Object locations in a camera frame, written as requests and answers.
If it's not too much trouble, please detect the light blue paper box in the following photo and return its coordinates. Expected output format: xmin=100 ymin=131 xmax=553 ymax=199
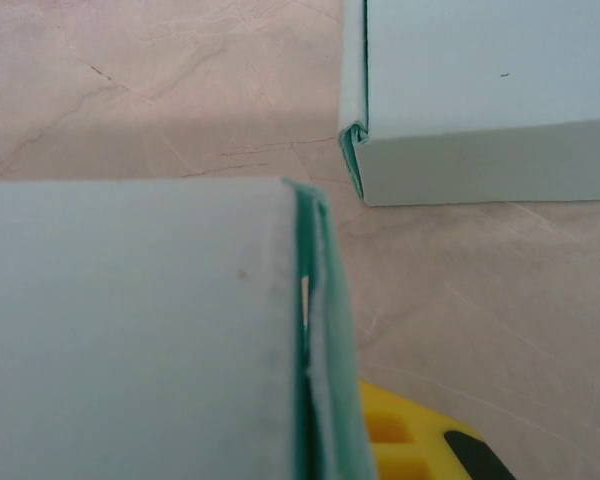
xmin=338 ymin=0 xmax=600 ymax=208
xmin=0 ymin=177 xmax=379 ymax=480

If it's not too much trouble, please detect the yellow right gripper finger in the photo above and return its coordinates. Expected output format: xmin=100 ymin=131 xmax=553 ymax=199
xmin=358 ymin=378 xmax=517 ymax=480

